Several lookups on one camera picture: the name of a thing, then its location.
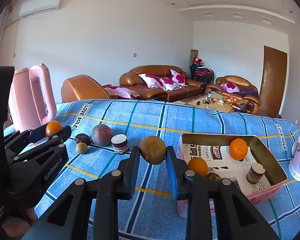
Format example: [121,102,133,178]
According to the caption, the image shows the small dark passion fruit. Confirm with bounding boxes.
[75,133,91,145]

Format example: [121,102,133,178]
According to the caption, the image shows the small brown kiwi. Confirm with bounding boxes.
[75,142,88,154]

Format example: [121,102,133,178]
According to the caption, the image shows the wrinkled dark brown fruit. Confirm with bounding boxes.
[205,172,222,181]

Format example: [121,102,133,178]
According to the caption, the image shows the large purple passion fruit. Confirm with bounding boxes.
[91,124,113,146]

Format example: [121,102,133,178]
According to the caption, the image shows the sugarcane piece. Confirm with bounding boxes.
[246,163,266,184]
[111,134,129,154]

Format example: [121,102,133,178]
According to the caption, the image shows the large orange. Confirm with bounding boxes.
[229,138,248,160]

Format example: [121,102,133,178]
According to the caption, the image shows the person's hand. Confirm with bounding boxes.
[2,208,38,238]

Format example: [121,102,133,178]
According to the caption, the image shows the pink electric kettle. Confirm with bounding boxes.
[8,63,57,132]

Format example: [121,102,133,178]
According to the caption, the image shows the blue plaid tablecloth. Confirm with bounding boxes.
[3,98,300,240]

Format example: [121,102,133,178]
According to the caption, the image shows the pink tin box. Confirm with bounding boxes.
[176,133,287,205]

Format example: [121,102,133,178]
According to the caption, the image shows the brown leather three-seat sofa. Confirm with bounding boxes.
[120,65,206,102]

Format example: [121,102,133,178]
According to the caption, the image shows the floral pillow left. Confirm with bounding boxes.
[139,74,163,89]

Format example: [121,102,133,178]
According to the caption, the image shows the wooden coffee table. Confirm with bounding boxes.
[175,92,245,113]

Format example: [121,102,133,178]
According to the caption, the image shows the floral pillow middle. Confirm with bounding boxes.
[159,77,181,91]

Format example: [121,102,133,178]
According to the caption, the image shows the brown leather armchair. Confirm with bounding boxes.
[205,75,260,115]

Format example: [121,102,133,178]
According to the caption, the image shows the floral pillow on armchair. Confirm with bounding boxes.
[220,82,239,93]

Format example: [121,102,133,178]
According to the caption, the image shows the floral pillow right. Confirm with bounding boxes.
[170,69,186,87]

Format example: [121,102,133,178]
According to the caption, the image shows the stacked dark chairs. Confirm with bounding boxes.
[190,63,215,85]

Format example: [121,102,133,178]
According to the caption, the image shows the brown wooden door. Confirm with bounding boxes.
[258,46,287,118]

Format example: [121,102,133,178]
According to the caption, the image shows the white wall air conditioner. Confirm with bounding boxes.
[19,0,61,18]

